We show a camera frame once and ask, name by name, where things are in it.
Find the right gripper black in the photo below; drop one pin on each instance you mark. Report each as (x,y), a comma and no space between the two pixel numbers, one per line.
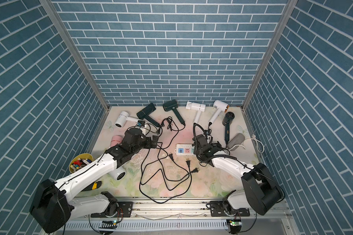
(196,151)

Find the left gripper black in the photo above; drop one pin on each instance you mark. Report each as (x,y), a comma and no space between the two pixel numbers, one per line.
(154,142)

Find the dark teal round hair dryer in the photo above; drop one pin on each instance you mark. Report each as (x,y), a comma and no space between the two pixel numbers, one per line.
(228,118)

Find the dark green boxy hair dryer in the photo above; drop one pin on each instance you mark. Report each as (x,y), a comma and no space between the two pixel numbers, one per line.
(172,105)

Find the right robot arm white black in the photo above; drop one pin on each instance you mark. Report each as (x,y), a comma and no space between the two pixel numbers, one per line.
(261,191)

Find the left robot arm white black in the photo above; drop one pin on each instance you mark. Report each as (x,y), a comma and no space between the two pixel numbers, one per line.
(54,202)

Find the white multicolour power strip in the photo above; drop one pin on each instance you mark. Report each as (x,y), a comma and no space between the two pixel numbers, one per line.
(184,150)

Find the dark green slim hair dryer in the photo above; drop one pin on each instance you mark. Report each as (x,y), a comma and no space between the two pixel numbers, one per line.
(145,114)

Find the pink hair dryer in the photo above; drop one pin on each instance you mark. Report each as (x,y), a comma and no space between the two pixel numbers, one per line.
(116,140)

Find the grey oval pad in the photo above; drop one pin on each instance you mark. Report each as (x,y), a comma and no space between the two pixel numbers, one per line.
(236,142)

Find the white boxy hair dryer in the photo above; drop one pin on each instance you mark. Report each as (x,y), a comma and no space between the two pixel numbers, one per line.
(200,108)

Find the black yellow utility knife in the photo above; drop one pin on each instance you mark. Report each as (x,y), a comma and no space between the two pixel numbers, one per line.
(94,186)

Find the yellow cup with small items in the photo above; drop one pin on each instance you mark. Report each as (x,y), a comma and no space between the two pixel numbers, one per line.
(80,161)

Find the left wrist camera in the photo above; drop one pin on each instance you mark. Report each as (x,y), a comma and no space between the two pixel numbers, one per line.
(140,123)

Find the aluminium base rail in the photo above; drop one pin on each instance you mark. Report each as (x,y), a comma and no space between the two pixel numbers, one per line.
(204,215)

